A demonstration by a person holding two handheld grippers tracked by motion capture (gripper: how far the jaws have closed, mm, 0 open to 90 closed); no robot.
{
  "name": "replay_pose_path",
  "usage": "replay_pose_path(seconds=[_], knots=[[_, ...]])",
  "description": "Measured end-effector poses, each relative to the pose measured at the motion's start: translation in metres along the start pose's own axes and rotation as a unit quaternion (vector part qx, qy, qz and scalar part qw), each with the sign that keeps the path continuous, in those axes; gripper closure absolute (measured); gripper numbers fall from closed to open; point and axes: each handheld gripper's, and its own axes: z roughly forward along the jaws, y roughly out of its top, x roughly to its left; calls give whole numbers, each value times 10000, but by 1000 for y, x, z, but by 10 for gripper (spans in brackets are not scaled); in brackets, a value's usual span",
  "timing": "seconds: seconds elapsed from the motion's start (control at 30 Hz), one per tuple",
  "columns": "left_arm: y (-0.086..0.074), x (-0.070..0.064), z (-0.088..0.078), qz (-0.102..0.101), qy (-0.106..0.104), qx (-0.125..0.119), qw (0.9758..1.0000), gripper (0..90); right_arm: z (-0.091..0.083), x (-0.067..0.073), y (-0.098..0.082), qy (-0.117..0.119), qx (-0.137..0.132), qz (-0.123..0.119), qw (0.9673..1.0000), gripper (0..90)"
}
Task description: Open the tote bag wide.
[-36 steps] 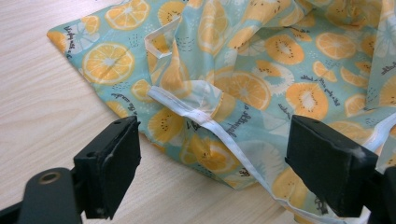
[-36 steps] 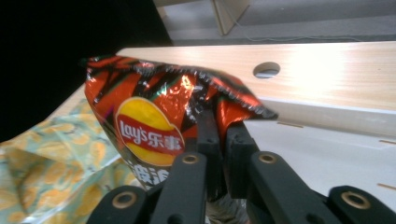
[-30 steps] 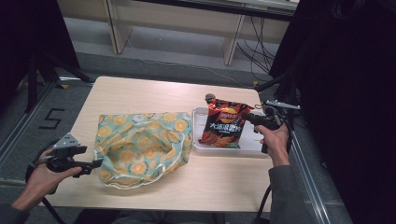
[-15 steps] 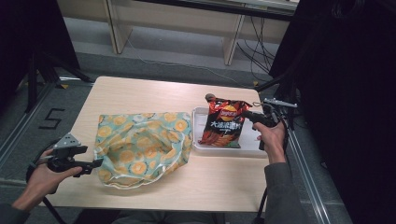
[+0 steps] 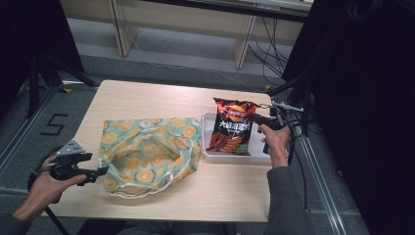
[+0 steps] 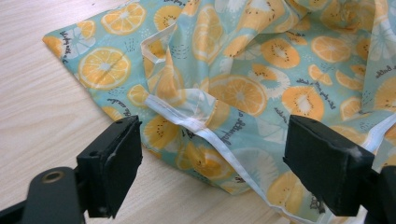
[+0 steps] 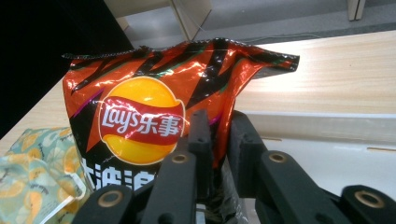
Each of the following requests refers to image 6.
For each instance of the orange-slice print fabric bag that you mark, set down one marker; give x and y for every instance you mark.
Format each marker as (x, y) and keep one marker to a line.
(249, 77)

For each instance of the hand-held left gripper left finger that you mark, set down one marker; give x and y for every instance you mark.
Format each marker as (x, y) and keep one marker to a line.
(115, 165)

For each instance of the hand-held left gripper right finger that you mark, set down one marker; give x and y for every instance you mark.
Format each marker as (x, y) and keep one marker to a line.
(323, 161)

